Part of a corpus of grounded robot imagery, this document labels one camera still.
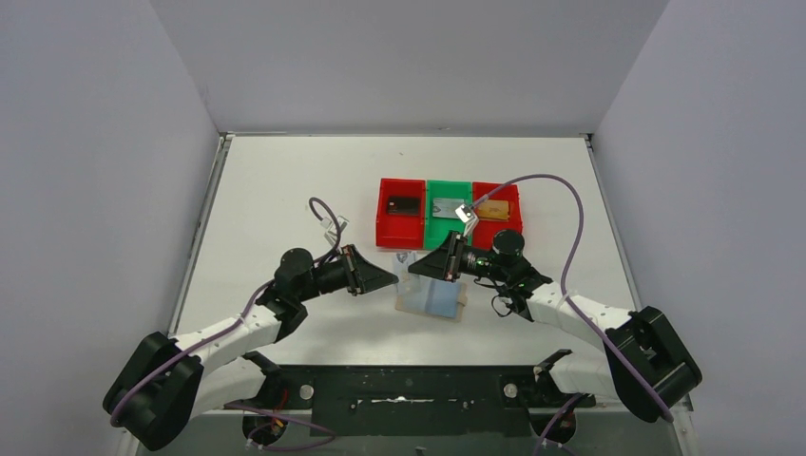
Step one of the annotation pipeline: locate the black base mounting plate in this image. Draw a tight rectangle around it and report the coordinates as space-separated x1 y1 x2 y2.
242 352 596 443

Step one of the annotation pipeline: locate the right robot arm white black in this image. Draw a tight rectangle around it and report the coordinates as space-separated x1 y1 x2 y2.
408 229 702 423

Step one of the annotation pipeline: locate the silver credit card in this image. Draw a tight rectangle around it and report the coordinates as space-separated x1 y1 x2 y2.
431 198 465 219

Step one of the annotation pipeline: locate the left red plastic bin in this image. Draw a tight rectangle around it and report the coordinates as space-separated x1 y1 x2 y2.
374 178 426 250

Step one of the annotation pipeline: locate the green plastic bin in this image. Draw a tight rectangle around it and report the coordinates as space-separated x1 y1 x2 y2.
423 180 475 254

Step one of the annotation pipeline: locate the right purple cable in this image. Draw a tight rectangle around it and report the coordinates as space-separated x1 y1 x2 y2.
456 174 675 456

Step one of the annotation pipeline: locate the purple cable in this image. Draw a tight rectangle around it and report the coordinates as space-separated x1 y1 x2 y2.
456 174 675 456
109 197 344 453

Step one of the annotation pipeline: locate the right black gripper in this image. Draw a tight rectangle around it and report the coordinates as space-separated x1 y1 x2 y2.
410 231 509 284

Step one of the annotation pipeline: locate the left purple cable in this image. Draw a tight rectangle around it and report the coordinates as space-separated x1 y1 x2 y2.
109 197 344 453

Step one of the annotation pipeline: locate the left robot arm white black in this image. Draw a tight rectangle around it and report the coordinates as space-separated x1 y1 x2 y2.
103 244 398 450

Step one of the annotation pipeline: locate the black credit card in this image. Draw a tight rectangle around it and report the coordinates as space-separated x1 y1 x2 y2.
386 196 421 217

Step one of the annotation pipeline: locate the silver VIP card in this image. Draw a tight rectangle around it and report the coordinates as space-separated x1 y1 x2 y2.
393 251 420 295

